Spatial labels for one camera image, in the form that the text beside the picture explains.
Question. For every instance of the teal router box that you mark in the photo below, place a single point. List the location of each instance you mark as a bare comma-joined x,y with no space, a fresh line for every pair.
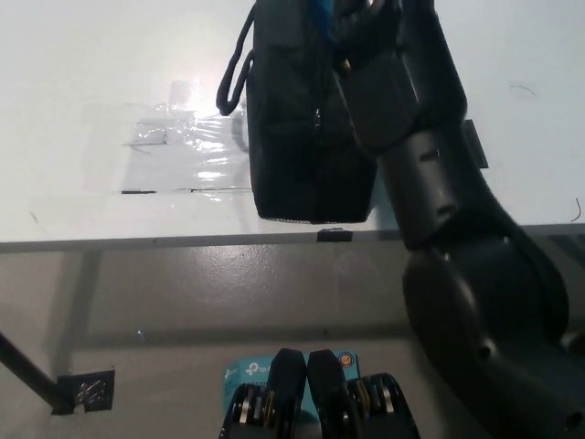
242,370

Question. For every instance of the clear plastic sheet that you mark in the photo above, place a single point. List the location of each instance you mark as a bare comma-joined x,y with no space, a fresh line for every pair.
178,146

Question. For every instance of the small black tape strip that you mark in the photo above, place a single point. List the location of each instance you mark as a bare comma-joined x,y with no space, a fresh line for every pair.
334,234

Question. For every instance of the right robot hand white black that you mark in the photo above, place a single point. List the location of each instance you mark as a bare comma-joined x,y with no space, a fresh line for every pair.
402,91

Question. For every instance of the black tape patch on table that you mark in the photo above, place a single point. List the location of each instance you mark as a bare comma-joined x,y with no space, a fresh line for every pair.
475,144

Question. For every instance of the black floor tape square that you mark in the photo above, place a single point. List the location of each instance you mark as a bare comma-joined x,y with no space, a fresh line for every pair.
87,391

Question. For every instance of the black metal table leg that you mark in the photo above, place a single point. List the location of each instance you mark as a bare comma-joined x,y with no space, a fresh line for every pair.
25,366

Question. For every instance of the blue plastic-wrapped plate stack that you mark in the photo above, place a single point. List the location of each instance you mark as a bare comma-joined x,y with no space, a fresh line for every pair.
322,18

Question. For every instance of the black fabric tote bag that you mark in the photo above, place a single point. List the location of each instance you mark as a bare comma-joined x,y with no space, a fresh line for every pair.
292,151

